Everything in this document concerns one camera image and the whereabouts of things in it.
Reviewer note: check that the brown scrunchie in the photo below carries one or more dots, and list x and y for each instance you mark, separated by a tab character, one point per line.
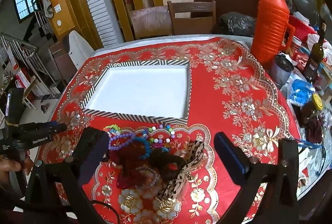
160	159

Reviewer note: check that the dark glass bottle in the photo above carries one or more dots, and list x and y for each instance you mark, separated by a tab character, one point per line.
313	60

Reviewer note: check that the white louvred door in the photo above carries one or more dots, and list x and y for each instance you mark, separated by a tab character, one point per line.
96	0

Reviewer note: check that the white wall switch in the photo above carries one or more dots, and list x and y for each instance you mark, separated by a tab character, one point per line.
57	8

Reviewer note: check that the leopard print bow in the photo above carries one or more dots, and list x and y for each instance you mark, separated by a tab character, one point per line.
176	182

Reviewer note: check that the black plastic bag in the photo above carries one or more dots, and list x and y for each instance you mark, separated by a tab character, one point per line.
300	3
236	24

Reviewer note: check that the grey cup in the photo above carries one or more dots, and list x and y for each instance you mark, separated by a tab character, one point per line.
281	72

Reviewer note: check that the dark red scrunchie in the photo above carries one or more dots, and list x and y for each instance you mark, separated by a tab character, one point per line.
132	153

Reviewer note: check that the red plastic container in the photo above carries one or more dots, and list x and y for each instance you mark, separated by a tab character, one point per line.
302	29

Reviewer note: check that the blue plastic bag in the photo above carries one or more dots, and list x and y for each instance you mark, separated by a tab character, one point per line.
300	92

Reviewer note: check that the metal stair railing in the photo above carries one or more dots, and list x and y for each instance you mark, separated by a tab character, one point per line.
28	57

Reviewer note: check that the plain-backed wooden chair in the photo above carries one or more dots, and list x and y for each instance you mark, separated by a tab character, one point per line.
149	22

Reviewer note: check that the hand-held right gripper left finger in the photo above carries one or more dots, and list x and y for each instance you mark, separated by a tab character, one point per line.
95	153

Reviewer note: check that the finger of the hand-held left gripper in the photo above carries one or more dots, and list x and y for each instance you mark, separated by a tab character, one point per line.
49	124
51	130

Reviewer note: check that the white chair back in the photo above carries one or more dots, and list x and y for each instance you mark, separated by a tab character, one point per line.
79	50

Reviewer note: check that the red floral tablecloth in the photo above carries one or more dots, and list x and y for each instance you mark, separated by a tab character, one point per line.
228	89

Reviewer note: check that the window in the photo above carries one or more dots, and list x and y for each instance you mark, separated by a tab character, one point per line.
24	5

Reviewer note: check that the slatted wooden chair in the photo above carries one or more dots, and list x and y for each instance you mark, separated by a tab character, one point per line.
192	22

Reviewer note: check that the orange ribbed thermos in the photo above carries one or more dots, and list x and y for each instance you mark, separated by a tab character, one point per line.
269	26

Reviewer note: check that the striped tray box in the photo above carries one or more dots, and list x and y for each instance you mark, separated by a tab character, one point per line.
140	89

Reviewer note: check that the person's left hand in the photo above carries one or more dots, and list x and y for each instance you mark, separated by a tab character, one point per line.
10	167

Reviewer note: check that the white table cover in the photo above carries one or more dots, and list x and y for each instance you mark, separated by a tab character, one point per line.
181	37

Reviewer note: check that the brown chair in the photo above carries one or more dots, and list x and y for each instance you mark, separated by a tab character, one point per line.
59	63

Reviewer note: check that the jar with yellow lid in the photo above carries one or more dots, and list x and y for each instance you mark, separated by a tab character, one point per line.
310	109

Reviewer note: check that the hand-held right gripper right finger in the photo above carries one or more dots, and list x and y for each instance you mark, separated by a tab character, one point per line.
232	159

